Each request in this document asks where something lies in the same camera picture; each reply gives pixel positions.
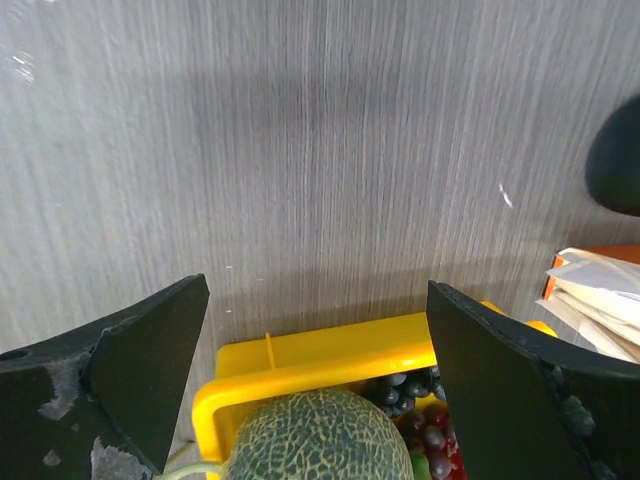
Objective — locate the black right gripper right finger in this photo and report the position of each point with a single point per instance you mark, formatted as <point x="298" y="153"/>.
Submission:
<point x="527" y="405"/>

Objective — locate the stack of paper filters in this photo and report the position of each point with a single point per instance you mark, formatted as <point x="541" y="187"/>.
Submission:
<point x="595" y="292"/>

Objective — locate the dark purple grape bunch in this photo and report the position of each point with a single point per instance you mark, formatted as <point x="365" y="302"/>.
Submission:
<point x="396" y="394"/>

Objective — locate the green netted melon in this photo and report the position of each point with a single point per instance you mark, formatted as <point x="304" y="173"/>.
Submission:
<point x="329" y="433"/>

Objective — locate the yellow plastic fruit tray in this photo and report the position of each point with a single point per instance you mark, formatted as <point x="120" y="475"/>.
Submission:
<point x="252" y="373"/>

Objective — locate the red grape bunch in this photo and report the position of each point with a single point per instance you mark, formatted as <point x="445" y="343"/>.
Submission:
<point x="432" y="443"/>

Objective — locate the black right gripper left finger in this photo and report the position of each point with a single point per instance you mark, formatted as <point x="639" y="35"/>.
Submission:
<point x="101" y="401"/>

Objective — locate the black base glass carafe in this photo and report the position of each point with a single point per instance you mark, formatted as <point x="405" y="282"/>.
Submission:
<point x="612" y="164"/>

